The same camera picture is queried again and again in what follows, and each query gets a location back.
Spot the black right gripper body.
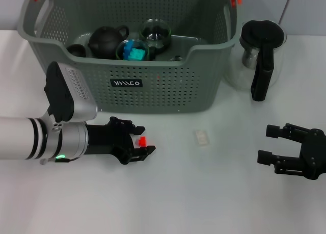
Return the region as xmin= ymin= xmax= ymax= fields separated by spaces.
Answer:
xmin=298 ymin=128 xmax=326 ymax=181

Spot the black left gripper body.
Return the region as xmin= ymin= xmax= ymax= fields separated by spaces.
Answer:
xmin=86 ymin=116 xmax=135 ymax=165

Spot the cyan toy brick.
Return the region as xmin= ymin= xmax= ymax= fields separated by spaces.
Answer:
xmin=129 ymin=47 xmax=144 ymax=62

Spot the blue toy brick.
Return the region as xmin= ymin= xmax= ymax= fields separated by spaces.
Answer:
xmin=122 ymin=40 xmax=135 ymax=60

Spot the grey-green perforated storage bin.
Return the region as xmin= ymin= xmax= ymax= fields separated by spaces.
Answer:
xmin=17 ymin=0 xmax=242 ymax=115

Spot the small black clay teacup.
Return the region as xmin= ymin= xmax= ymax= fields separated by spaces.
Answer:
xmin=67 ymin=44 xmax=87 ymax=58

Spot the black clay teapot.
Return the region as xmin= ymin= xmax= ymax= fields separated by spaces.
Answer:
xmin=88 ymin=24 xmax=130 ymax=59

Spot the glass pitcher black lid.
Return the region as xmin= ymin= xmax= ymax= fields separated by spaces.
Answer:
xmin=223 ymin=19 xmax=287 ymax=102

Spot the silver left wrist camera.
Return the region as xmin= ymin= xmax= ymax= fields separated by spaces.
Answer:
xmin=43 ymin=61 xmax=99 ymax=123

